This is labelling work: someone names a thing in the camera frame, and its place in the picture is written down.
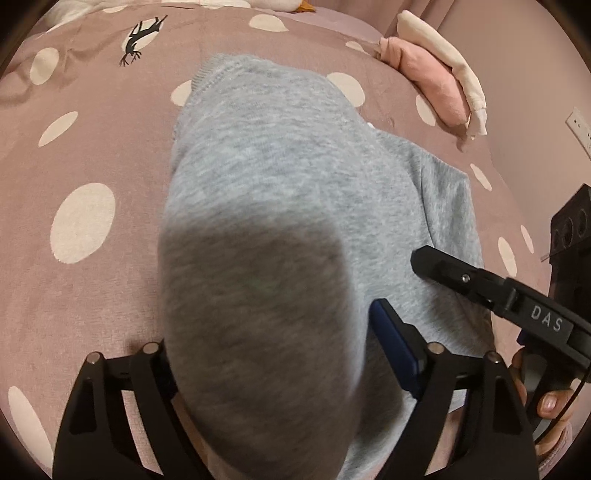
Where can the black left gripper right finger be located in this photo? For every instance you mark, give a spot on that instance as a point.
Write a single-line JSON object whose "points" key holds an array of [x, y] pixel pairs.
{"points": [[495, 438]]}

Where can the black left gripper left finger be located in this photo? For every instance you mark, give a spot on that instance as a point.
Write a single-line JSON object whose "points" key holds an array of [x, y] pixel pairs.
{"points": [[95, 440]]}

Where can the grey blue sweatshirt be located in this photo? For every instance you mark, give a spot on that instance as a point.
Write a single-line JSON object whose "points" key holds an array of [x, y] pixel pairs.
{"points": [[287, 215]]}

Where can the right hand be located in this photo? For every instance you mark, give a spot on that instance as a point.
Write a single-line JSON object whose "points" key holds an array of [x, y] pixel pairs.
{"points": [[549, 407]]}

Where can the pink folded garment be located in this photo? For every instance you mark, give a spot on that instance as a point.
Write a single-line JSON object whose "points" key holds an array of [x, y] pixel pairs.
{"points": [[431, 76]]}

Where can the pink polka dot bedspread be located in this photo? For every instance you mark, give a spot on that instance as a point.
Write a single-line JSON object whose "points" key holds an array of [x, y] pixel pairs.
{"points": [[87, 112]]}

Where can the cream folded garment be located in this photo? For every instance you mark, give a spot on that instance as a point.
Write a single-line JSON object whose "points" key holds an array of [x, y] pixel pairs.
{"points": [[415, 30]]}

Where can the white plush pillow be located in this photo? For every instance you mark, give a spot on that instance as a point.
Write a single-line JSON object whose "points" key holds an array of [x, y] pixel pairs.
{"points": [[68, 10]]}

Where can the wall power socket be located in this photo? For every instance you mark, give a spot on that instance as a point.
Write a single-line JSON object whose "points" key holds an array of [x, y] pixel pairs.
{"points": [[580, 129]]}

